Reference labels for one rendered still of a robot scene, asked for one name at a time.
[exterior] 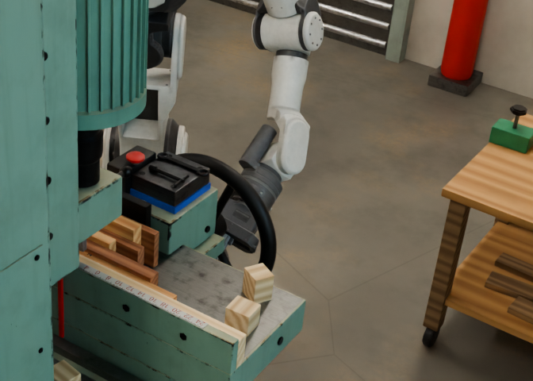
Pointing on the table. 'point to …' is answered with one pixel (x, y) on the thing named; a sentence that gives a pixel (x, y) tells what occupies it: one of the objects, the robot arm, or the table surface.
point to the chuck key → (168, 175)
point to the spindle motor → (111, 51)
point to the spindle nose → (89, 157)
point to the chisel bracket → (99, 204)
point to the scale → (143, 296)
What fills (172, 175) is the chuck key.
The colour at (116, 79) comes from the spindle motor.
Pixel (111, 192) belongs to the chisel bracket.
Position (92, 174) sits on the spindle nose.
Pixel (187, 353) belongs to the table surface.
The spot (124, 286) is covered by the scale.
